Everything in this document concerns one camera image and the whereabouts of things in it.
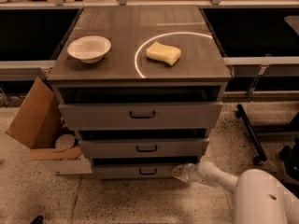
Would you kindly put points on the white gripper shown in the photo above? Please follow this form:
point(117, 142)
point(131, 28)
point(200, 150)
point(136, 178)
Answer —
point(188, 174)

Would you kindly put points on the grey bottom drawer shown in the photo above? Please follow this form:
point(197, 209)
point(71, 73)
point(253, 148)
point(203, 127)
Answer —
point(138, 168)

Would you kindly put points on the grey drawer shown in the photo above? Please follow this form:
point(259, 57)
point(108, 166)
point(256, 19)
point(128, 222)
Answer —
point(138, 168)
point(138, 116)
point(144, 148)

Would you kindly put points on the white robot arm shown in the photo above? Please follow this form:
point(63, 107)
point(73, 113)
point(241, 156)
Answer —
point(258, 197)

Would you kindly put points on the grey middle drawer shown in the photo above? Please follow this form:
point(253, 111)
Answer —
point(144, 148)

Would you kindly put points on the grey drawer cabinet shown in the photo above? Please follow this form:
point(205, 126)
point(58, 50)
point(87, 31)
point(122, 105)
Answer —
point(126, 75)

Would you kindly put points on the grey top drawer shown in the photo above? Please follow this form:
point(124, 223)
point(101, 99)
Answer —
point(138, 116)

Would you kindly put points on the black stand leg with wheels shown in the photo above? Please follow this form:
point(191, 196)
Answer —
point(291, 127)

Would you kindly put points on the black office chair base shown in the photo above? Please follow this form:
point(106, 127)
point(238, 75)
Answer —
point(290, 157)

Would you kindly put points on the small bowl in box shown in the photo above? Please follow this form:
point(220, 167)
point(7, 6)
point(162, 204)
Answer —
point(65, 141)

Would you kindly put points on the yellow sponge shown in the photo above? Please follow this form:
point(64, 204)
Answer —
point(163, 53)

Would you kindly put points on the black object at floor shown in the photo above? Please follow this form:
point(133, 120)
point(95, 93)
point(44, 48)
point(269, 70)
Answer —
point(38, 220)

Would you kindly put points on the open cardboard box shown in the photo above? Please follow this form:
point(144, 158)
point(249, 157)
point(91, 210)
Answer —
point(38, 124)

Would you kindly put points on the white bowl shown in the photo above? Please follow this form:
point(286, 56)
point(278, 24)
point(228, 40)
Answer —
point(89, 49)

